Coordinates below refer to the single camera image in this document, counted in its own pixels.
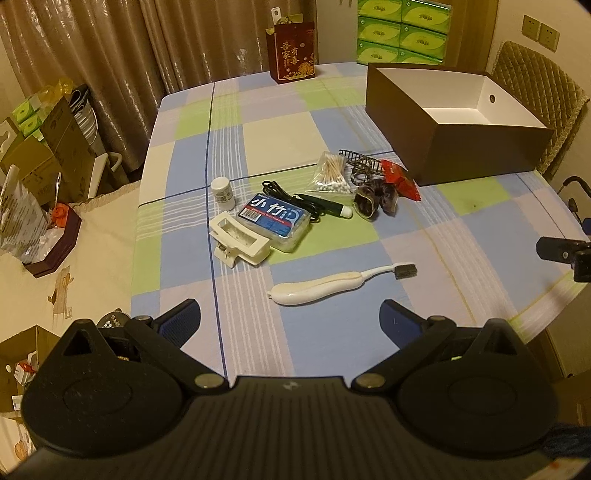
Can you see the dark metal hair comb clip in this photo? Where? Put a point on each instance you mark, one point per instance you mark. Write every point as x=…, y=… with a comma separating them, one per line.
x=364, y=162

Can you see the green tissue packs in carton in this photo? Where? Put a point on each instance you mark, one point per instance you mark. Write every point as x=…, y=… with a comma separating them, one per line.
x=27, y=113

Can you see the stack of green tissue packs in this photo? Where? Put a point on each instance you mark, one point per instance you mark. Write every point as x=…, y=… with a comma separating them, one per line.
x=383, y=32

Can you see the white plastic stool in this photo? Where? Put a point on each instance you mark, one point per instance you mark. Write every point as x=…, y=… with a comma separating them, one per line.
x=101, y=170

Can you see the brown cardboard box white inside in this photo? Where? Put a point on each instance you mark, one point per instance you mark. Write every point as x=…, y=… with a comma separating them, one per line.
x=485, y=152

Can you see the small white bottle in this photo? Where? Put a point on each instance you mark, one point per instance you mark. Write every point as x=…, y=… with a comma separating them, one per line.
x=222, y=194

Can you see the yellow plastic bag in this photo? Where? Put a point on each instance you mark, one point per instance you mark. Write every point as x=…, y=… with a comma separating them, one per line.
x=57, y=90

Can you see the chair with quilted beige cover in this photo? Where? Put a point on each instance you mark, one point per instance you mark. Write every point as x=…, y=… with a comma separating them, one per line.
x=535, y=78

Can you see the clear plastic bag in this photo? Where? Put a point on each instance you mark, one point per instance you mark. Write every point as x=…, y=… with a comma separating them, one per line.
x=21, y=217

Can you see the tall brown cardboard box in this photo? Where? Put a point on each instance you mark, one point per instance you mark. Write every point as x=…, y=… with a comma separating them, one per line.
x=69, y=138

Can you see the open cardboard box with packets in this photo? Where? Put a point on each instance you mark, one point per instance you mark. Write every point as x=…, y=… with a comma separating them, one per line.
x=41, y=344

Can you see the cardboard box with white flap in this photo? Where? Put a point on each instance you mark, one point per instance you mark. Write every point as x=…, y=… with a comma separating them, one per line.
x=23, y=161

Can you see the beige wall socket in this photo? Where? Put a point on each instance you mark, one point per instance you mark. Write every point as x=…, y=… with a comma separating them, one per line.
x=531, y=25
x=549, y=39

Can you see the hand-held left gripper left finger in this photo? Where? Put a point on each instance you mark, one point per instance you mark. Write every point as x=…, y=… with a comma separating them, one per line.
x=182, y=318

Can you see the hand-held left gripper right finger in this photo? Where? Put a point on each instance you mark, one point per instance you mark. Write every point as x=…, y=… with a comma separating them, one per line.
x=397, y=321

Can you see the dark red gift bag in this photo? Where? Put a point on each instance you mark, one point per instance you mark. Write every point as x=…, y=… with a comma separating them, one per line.
x=291, y=55

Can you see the white toothbrush black bristles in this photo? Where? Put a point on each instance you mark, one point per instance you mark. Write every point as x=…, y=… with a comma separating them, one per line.
x=314, y=286

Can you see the bag of cotton swabs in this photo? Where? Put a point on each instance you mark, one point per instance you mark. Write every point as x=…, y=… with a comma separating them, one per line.
x=330, y=173

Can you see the dark red hexagonal box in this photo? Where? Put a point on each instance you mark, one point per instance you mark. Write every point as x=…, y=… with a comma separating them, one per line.
x=64, y=240

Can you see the dark green tube white cap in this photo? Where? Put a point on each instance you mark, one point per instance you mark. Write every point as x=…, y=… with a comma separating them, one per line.
x=323, y=204

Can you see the dark brown scrunchie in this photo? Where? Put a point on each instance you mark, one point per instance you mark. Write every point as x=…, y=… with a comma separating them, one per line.
x=369, y=198

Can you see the clear box with blue label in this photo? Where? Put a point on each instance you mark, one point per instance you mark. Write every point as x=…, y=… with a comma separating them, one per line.
x=272, y=214

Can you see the checked pastel tablecloth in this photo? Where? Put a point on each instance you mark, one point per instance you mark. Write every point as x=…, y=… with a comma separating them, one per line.
x=286, y=124

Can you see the silvery bag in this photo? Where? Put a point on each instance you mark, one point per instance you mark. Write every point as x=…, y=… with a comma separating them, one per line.
x=85, y=115

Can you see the white hair claw clip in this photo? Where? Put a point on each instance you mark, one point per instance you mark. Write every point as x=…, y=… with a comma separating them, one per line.
x=261, y=251

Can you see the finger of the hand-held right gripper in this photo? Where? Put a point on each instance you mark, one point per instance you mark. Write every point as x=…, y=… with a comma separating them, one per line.
x=554, y=249

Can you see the orange flower decoration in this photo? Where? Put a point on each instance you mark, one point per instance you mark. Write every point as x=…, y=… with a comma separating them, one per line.
x=60, y=213

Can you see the red snack packet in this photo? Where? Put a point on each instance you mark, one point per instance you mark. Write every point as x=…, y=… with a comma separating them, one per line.
x=397, y=177

